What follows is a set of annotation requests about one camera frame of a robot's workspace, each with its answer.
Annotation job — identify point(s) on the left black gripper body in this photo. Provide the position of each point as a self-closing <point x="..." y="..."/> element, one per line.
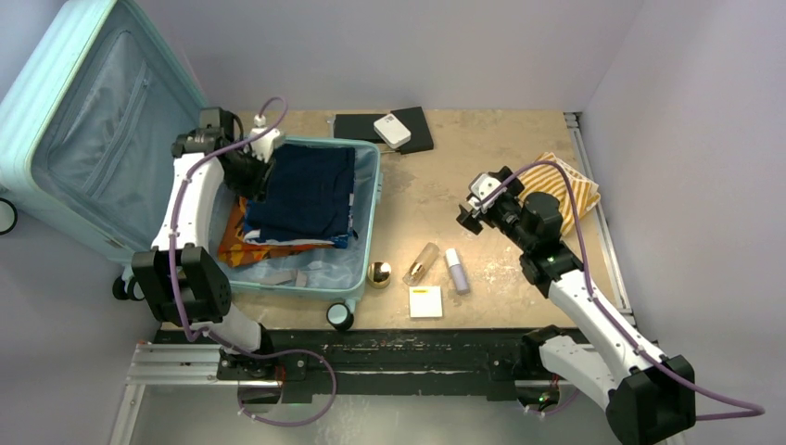
<point x="247" y="175"/>

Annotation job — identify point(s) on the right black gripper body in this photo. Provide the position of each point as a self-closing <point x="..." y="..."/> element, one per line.
<point x="506" y="215"/>

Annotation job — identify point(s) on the yellow striped garment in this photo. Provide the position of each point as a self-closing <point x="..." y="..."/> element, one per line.
<point x="546" y="179"/>

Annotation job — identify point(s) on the blue white patterned garment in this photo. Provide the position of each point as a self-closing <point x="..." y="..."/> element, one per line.
<point x="296" y="222"/>

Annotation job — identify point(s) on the navy blue garment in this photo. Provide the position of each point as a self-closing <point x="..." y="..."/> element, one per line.
<point x="311" y="173"/>

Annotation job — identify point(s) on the lavender cosmetic tube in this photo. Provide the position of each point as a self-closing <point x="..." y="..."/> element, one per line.
<point x="456" y="271"/>

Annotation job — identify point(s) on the orange camouflage garment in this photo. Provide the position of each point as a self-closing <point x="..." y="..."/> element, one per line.
<point x="234" y="252"/>

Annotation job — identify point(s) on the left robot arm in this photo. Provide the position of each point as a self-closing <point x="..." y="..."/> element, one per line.
<point x="180" y="280"/>

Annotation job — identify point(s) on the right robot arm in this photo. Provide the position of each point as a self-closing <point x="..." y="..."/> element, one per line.
<point x="589" y="307"/>

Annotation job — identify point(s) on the clear gold perfume bottle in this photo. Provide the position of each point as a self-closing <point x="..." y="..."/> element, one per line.
<point x="420" y="266"/>

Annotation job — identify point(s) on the white square box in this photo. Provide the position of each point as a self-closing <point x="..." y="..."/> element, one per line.
<point x="425" y="302"/>

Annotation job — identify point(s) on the gold round jar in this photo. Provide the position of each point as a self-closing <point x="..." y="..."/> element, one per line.
<point x="379" y="274"/>

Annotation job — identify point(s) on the white power bank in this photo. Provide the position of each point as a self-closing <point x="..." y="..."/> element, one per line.
<point x="392" y="131"/>

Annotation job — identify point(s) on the light blue open suitcase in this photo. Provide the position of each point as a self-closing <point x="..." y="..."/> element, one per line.
<point x="86" y="134"/>

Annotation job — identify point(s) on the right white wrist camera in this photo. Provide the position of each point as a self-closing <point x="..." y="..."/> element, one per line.
<point x="483" y="192"/>

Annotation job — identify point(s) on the black metal base rail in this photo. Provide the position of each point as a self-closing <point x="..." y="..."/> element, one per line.
<point x="492" y="363"/>

